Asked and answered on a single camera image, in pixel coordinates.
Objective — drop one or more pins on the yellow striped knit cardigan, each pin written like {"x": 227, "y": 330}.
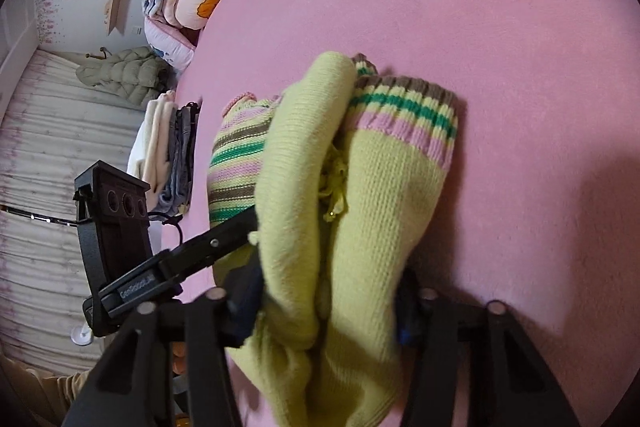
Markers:
{"x": 344, "y": 170}

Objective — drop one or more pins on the wooden wall shelf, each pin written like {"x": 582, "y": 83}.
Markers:
{"x": 115, "y": 13}

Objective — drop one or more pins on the folded blue jeans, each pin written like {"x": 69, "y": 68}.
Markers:
{"x": 175, "y": 192}

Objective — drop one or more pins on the white folded fleece garment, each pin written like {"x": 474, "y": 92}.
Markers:
{"x": 148, "y": 158}

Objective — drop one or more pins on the person's left hand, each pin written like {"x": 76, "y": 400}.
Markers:
{"x": 178, "y": 357}

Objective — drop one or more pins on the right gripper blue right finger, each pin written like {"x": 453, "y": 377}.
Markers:
{"x": 510, "y": 384}

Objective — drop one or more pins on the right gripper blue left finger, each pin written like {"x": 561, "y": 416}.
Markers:
{"x": 132, "y": 383}

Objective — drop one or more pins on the olive puffer jacket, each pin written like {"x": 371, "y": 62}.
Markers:
{"x": 136, "y": 75}

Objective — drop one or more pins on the pink bed sheet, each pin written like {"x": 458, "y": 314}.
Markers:
{"x": 541, "y": 207}

